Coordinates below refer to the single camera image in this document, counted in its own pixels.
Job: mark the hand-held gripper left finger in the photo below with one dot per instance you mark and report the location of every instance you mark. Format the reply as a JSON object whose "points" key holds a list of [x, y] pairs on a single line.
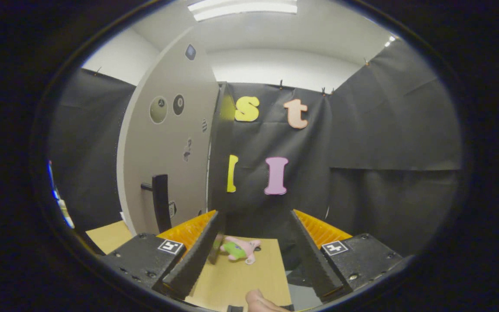
{"points": [[197, 260]]}

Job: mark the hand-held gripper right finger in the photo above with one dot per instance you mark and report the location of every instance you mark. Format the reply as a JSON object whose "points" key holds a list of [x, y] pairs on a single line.
{"points": [[310, 260]]}

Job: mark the grey shoe cabinet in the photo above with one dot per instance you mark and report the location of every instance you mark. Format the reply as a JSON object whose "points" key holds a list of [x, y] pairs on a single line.
{"points": [[217, 173]]}

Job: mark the beige shoe cabinet door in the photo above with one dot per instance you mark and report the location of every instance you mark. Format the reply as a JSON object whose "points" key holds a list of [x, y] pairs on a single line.
{"points": [[167, 151]]}

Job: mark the pink and green plush toy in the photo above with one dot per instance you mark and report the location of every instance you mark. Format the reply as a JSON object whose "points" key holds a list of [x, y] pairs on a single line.
{"points": [[238, 250]]}

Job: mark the clutter of small desk items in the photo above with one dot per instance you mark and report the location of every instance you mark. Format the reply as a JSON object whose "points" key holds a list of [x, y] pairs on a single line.
{"points": [[65, 212]]}

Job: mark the black backdrop cloth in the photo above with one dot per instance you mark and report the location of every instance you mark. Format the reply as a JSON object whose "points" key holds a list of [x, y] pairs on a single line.
{"points": [[383, 130]]}

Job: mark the small ceiling light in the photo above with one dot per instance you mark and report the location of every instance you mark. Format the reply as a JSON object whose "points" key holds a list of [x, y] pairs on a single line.
{"points": [[390, 41]]}

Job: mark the long ceiling light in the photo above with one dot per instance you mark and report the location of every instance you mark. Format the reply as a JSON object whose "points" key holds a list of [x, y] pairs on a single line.
{"points": [[243, 8]]}

